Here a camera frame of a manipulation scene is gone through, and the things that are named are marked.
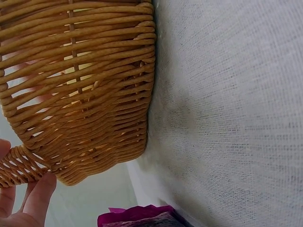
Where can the person's left hand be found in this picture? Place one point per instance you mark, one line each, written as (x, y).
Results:
(21, 212)

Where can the purple snack packet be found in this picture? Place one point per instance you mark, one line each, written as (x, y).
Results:
(132, 216)

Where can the woven wicker basket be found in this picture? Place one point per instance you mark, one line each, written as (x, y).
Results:
(78, 82)

